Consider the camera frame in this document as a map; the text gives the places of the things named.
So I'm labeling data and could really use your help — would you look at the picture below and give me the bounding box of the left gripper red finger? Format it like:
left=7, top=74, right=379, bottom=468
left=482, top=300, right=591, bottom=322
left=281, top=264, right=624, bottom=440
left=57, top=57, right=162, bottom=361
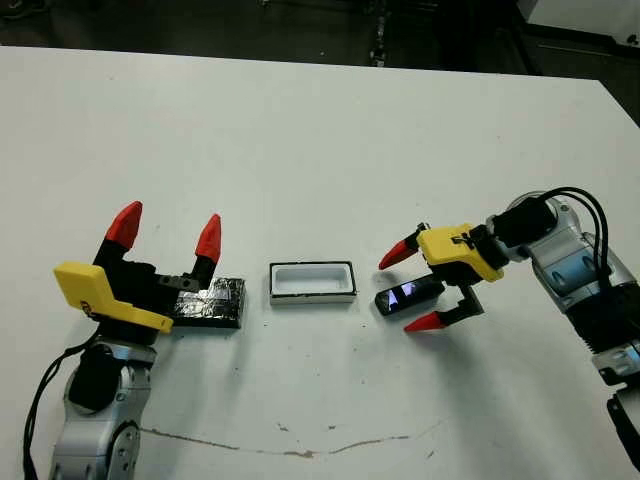
left=93, top=200, right=144, bottom=269
left=187, top=213, right=223, bottom=292

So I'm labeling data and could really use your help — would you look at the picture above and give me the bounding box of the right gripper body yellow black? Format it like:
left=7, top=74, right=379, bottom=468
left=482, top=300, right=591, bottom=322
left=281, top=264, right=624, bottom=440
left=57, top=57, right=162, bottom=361
left=412, top=219, right=511, bottom=319

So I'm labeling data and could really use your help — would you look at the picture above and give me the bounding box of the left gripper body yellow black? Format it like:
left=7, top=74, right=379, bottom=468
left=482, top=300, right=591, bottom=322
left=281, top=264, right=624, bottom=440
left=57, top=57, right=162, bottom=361
left=53, top=259, right=211, bottom=346

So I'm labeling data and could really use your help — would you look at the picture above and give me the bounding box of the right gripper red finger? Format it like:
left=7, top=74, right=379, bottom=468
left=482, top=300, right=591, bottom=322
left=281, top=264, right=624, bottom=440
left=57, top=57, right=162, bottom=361
left=403, top=285, right=484, bottom=334
left=378, top=227, right=426, bottom=271

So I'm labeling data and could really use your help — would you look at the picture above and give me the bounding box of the black phone-like camera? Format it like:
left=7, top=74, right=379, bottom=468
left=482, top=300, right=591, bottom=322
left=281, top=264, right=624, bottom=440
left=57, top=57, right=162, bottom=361
left=374, top=279, right=446, bottom=317

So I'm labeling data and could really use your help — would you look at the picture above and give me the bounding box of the black camera box lid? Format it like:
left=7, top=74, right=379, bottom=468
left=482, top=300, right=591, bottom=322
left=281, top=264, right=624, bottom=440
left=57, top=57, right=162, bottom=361
left=172, top=274, right=249, bottom=330

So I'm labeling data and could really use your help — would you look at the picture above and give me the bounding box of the white camera box base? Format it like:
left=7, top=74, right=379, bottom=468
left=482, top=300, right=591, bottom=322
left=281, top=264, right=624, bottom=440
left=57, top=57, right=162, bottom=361
left=268, top=259, right=358, bottom=306

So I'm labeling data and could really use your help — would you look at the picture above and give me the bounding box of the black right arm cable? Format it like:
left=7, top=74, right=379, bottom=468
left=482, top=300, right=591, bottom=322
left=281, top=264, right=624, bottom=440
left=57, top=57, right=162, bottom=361
left=544, top=187, right=614, bottom=301

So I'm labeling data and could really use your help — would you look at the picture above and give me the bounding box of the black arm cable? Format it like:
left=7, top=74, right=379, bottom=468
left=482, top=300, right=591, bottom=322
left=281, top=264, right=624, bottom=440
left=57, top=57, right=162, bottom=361
left=544, top=187, right=614, bottom=301
left=23, top=344, right=96, bottom=480

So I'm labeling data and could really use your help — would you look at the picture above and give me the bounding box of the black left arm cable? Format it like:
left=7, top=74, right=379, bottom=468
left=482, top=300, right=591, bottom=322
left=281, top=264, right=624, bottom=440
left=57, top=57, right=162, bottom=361
left=23, top=344, right=96, bottom=480

